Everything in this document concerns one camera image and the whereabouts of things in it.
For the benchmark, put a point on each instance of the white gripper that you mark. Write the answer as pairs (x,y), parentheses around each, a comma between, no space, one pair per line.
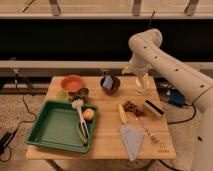
(137,67)

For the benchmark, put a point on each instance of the brown grape bunch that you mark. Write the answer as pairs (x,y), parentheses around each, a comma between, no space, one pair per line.
(131,107)

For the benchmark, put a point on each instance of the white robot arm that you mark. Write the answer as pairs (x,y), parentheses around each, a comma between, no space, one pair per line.
(194,85)

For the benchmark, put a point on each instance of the small metal cup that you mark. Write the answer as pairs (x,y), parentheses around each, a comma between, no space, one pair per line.
(84,94)

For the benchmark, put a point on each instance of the wooden table board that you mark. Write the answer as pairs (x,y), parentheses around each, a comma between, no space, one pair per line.
(107,141)

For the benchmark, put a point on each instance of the dark brown bowl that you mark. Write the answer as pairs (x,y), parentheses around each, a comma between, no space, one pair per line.
(115,87)

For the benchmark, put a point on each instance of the blue cloth in bowl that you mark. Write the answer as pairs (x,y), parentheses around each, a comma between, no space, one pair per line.
(108,82)

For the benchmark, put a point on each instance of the blue box on floor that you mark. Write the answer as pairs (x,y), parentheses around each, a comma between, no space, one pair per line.
(176,98)

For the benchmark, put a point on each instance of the metal fork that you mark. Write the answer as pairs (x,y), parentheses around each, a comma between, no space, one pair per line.
(151,136)

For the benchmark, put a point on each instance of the yellow lemon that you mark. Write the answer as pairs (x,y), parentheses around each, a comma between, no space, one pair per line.
(88,114)

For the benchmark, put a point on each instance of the white dish brush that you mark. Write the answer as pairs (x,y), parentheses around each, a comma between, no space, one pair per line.
(77,104)

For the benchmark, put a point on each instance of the orange bowl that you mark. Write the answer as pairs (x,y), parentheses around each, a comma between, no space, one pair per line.
(72,83)

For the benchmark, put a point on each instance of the green peeler in tray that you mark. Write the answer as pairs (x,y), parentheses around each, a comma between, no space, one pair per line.
(81,134)

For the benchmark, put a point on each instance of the green lime slice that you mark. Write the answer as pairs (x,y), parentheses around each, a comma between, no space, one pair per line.
(62,95)

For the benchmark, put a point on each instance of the green plastic tray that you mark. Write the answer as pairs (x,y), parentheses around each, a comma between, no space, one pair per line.
(57,127)

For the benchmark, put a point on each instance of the black power adapter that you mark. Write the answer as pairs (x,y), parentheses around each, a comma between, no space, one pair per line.
(5,140)

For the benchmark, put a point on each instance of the yellow handled spatula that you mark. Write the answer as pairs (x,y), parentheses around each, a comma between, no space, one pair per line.
(131,137)

